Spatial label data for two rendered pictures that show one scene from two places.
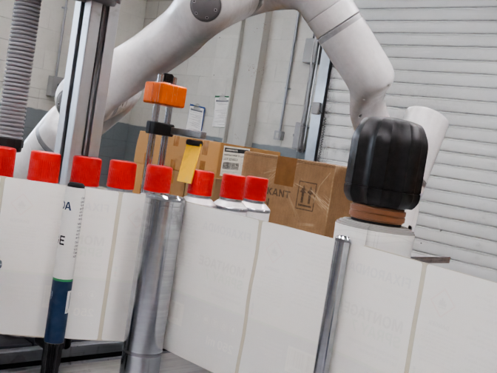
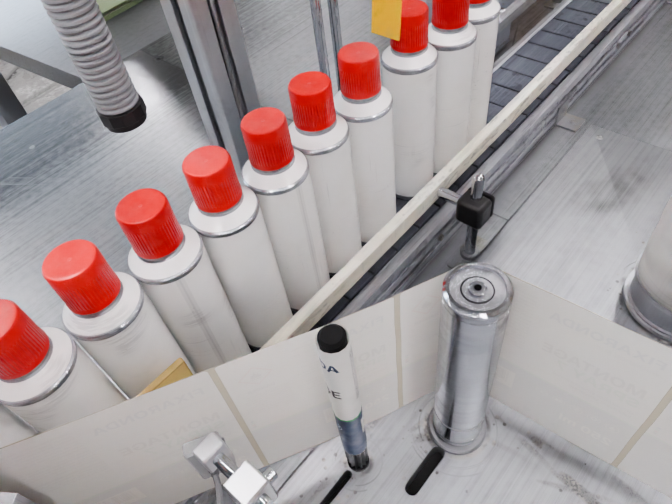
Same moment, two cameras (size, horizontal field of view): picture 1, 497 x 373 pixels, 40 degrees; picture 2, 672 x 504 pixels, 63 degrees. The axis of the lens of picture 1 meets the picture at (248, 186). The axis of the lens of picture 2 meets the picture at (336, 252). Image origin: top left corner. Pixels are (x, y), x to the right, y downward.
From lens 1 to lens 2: 53 cm
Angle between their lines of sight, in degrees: 46
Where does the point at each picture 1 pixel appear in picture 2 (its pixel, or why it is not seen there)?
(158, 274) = (484, 377)
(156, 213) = (476, 333)
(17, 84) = (82, 28)
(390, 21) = not seen: outside the picture
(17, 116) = (113, 77)
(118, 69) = not seen: outside the picture
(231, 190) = (454, 17)
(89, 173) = (279, 151)
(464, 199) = not seen: outside the picture
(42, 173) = (218, 201)
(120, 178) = (317, 117)
